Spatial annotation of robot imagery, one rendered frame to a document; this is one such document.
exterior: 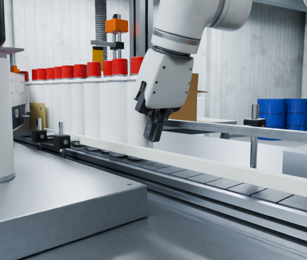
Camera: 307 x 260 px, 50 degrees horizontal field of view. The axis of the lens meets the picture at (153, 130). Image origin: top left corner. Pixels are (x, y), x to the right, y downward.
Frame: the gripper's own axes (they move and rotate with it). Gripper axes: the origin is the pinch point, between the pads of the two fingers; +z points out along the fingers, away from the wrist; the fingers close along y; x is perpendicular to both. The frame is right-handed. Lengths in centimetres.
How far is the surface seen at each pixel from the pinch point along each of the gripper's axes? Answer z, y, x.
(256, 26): -20, -630, -389
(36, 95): 10.5, 2.9, -47.1
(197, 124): -4.3, -3.1, 7.6
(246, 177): -4.3, 4.4, 23.4
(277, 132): -9.5, -3.1, 21.8
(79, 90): 1.7, 1.3, -27.0
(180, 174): 2.5, 3.0, 11.6
